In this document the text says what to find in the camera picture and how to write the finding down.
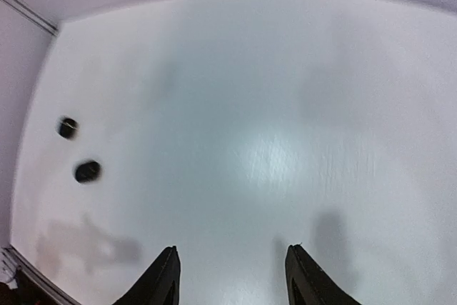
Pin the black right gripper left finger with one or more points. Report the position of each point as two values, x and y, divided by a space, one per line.
159 284

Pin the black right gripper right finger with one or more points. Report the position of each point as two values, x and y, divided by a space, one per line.
308 284

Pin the small black charging case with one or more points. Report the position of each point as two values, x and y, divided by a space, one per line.
87 171

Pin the black oval charging case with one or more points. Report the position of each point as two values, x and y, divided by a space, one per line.
67 127

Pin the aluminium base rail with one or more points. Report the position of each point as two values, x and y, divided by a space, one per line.
28 284

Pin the left aluminium wall post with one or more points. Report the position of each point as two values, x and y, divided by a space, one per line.
34 17

